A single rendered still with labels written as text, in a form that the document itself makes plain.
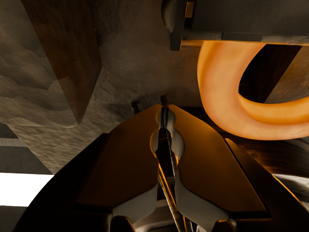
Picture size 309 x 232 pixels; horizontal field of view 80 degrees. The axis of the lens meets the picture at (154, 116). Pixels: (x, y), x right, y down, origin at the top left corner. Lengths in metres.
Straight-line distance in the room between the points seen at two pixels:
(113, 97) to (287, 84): 0.24
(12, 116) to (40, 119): 0.02
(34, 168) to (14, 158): 1.06
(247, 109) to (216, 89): 0.05
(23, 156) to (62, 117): 9.20
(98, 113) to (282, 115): 0.32
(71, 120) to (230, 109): 0.15
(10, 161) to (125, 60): 9.32
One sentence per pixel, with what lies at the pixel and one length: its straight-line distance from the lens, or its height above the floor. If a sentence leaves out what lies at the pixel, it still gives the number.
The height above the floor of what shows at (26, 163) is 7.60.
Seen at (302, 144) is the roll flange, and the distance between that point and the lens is 0.38.
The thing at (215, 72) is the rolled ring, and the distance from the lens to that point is 0.16.
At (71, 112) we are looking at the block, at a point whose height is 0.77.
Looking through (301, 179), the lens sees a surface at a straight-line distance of 0.32.
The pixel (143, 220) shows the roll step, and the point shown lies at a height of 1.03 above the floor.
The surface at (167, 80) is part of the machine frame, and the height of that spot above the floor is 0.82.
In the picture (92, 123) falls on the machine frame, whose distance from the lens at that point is 0.44.
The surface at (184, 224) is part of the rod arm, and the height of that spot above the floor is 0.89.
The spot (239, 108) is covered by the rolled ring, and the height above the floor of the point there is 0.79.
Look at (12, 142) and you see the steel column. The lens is 6.60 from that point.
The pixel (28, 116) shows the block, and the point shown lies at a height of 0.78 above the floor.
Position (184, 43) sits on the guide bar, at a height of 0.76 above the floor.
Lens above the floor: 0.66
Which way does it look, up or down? 49 degrees up
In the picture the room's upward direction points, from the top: 177 degrees counter-clockwise
